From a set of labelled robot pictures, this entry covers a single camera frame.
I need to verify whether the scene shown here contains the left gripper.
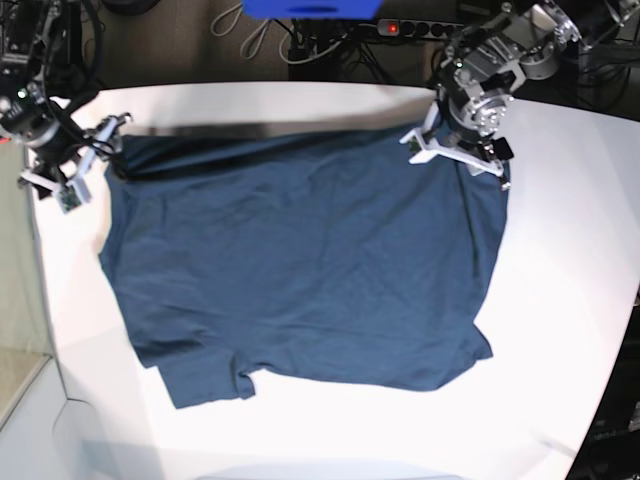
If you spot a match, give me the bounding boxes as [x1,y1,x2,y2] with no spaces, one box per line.
[437,104,514,162]

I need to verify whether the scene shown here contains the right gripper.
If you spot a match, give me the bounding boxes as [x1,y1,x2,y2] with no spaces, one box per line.
[34,129,122,190]

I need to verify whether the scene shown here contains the dark blue t-shirt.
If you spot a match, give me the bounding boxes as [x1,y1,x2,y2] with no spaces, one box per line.
[99,128,509,408]

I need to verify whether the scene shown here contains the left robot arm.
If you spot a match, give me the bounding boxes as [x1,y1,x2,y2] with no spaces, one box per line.
[424,1,582,170]

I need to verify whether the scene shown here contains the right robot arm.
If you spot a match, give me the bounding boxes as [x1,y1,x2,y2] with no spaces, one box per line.
[1,1,130,198]

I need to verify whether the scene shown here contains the black power strip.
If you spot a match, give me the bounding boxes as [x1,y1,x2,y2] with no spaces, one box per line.
[376,19,462,41]

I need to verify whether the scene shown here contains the blue plastic bin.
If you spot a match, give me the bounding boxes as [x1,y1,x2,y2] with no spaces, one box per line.
[242,0,383,20]

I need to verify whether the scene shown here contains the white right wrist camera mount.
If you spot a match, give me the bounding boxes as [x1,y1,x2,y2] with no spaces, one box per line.
[18,113,132,214]

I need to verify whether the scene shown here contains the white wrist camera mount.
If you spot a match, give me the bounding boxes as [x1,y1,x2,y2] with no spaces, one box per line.
[18,113,132,214]
[399,101,511,191]

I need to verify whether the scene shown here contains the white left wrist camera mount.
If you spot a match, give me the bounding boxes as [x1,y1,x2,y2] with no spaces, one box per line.
[399,101,511,191]

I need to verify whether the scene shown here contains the white looped cable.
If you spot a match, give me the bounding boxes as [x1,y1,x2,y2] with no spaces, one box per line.
[210,0,274,59]

